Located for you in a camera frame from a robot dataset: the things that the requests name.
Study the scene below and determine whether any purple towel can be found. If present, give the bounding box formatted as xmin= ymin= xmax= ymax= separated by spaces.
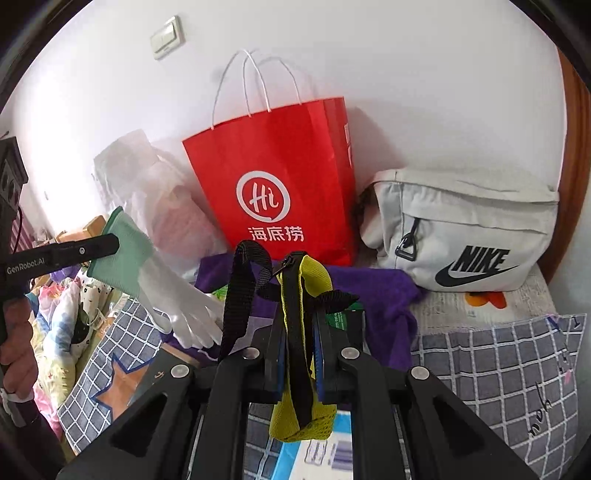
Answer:
xmin=160 ymin=253 xmax=425 ymax=371

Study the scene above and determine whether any green wet wipe packet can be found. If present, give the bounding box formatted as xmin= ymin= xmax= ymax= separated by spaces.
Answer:
xmin=325 ymin=302 xmax=365 ymax=331

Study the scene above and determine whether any grey checked tablecloth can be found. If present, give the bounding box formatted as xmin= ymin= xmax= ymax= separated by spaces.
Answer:
xmin=58 ymin=299 xmax=587 ymax=479

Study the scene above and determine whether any floral bedding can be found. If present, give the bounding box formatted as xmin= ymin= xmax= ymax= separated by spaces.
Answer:
xmin=27 ymin=265 xmax=112 ymax=439

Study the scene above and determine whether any yellow mesh strap pouch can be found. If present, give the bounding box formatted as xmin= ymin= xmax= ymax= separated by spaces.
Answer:
xmin=218 ymin=240 xmax=358 ymax=443

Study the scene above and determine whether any wall light switch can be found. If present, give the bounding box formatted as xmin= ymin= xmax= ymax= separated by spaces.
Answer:
xmin=150 ymin=15 xmax=184 ymax=60

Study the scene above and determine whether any wooden door frame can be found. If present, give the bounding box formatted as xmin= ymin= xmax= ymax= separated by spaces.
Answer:
xmin=539 ymin=51 xmax=590 ymax=283

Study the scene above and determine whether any red Haidilao paper bag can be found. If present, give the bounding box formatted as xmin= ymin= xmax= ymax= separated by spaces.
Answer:
xmin=181 ymin=48 xmax=359 ymax=269

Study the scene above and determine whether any blue tissue pack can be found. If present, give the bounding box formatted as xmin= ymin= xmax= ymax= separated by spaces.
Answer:
xmin=271 ymin=411 xmax=353 ymax=480

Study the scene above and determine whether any white Miniso plastic bag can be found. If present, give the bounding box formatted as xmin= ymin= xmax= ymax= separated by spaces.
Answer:
xmin=93 ymin=130 xmax=226 ymax=283

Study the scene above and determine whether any person's left hand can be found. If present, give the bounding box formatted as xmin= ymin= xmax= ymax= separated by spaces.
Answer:
xmin=1 ymin=297 xmax=38 ymax=400

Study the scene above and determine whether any dark tea box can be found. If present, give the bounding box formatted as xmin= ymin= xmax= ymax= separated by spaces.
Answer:
xmin=127 ymin=343 xmax=200 ymax=406

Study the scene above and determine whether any brown star patch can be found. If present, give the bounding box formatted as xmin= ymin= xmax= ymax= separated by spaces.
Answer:
xmin=92 ymin=356 xmax=151 ymax=422

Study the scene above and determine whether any grey Nike waist bag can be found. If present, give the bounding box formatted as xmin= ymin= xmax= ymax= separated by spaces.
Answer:
xmin=361 ymin=167 xmax=559 ymax=292

